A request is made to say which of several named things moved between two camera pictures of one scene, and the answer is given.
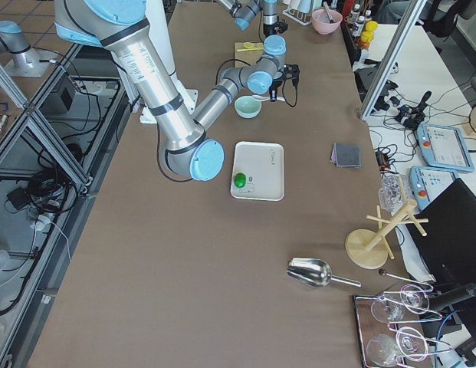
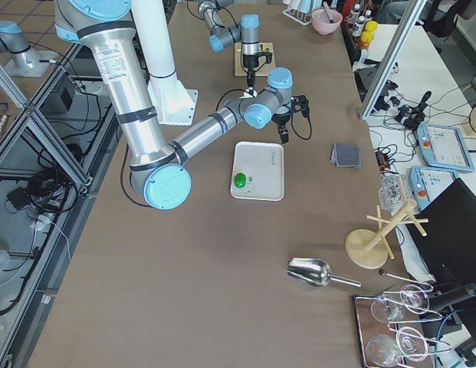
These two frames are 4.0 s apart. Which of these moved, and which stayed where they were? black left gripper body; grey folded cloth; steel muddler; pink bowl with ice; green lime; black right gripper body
Moved: black right gripper body; black left gripper body
Stayed: pink bowl with ice; grey folded cloth; steel muddler; green lime
